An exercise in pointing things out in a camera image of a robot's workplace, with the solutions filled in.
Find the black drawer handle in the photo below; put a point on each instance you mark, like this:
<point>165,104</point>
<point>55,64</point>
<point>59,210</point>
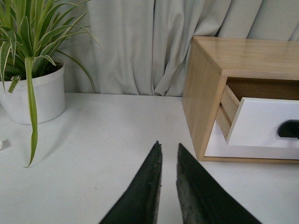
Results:
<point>289,129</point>

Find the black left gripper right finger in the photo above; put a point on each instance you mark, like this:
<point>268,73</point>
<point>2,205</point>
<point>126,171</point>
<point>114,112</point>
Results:
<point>202,199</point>

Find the green spider plant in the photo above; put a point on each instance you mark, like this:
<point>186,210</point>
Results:
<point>31,32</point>

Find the white plant pot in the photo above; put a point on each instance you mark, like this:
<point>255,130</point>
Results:
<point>49,96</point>

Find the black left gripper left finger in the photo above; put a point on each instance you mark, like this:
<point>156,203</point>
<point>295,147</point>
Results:
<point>140,202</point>

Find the grey-white curtain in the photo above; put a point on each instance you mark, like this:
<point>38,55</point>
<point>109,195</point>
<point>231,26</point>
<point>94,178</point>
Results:
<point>141,47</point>

